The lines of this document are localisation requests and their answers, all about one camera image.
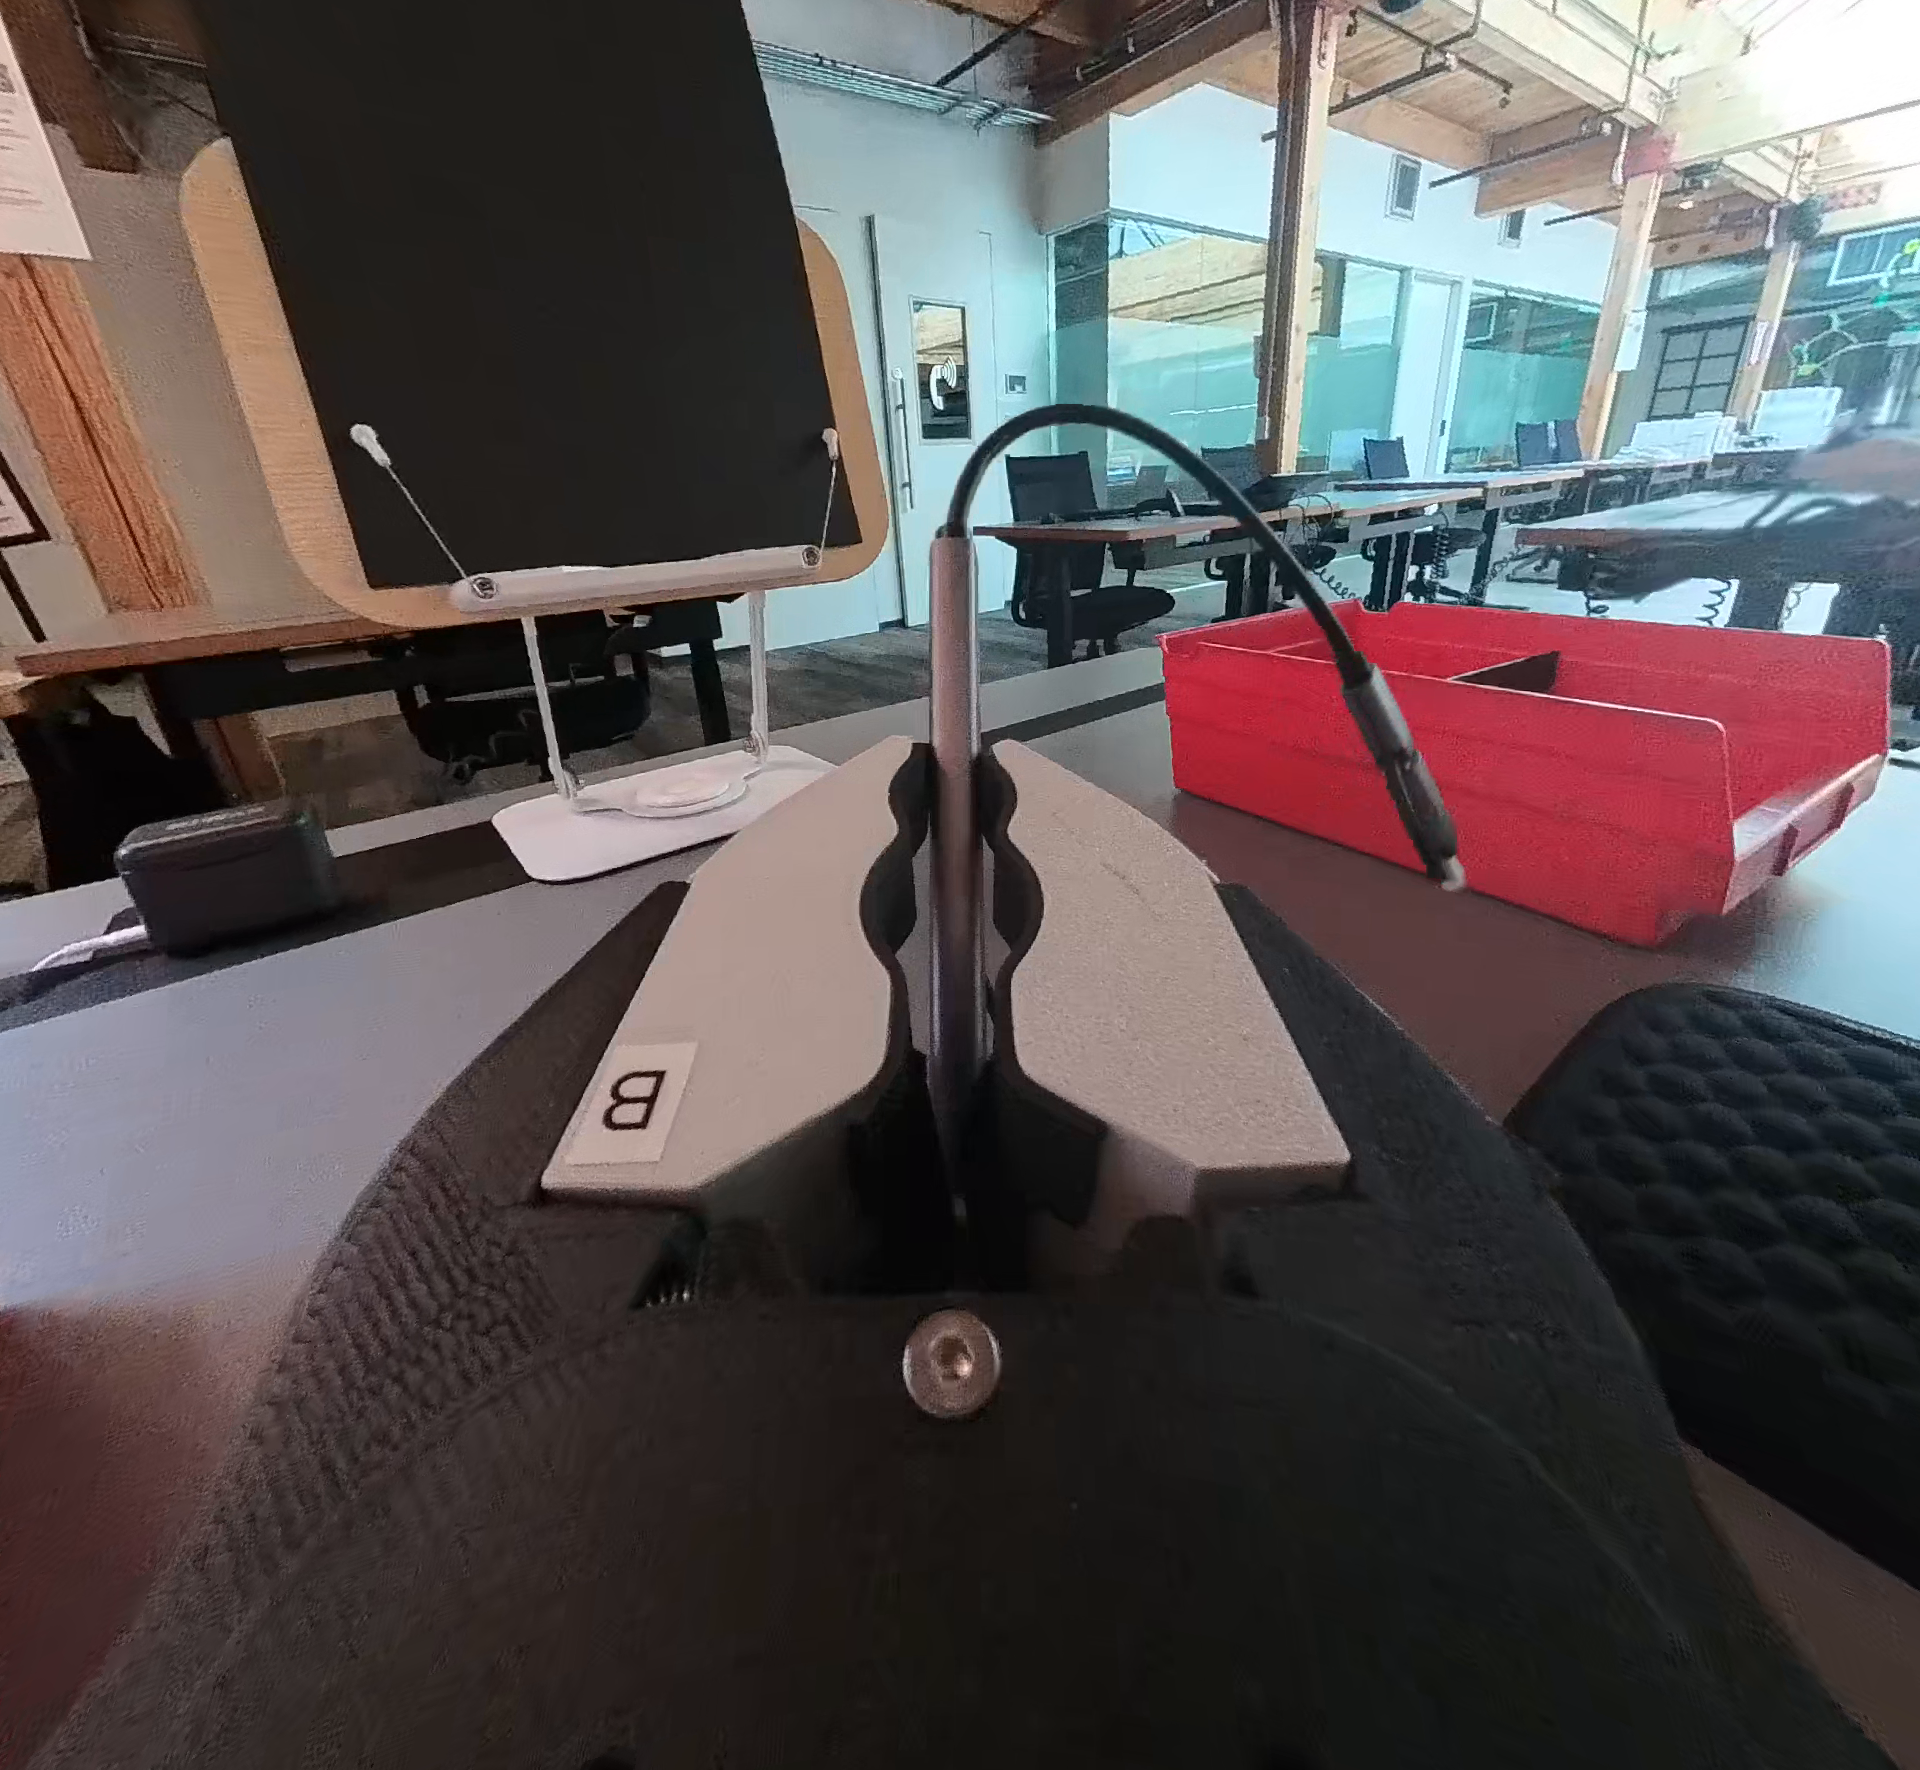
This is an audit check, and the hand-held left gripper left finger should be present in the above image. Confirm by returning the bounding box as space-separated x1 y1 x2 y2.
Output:
541 735 924 1230

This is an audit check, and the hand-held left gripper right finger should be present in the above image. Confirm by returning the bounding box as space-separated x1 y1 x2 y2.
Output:
981 736 1353 1234

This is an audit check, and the grey usb hub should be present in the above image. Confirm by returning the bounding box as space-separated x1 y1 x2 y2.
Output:
925 403 1467 1246

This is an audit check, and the red plastic storage bin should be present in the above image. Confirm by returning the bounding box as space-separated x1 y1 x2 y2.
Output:
1157 600 1895 947

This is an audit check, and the black office chair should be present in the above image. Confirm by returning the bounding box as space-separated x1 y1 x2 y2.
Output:
396 608 656 783
1005 451 1178 660

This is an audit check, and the white door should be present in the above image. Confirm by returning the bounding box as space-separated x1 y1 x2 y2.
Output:
866 214 1000 628

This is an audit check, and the dark grey charger case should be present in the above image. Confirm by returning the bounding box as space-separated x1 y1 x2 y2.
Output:
118 795 339 956

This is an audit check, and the dark door window panel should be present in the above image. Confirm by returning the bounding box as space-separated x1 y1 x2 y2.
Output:
908 297 973 441

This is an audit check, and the rounded wooden panel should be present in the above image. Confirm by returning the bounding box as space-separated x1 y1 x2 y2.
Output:
179 134 888 632

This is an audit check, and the black display panel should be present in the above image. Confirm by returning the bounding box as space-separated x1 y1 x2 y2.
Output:
148 0 863 590

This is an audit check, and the white paper notice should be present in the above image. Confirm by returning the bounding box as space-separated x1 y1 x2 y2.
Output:
0 13 96 258

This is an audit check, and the wooden support post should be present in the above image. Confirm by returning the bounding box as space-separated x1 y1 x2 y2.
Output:
1578 134 1670 459
1254 0 1346 477

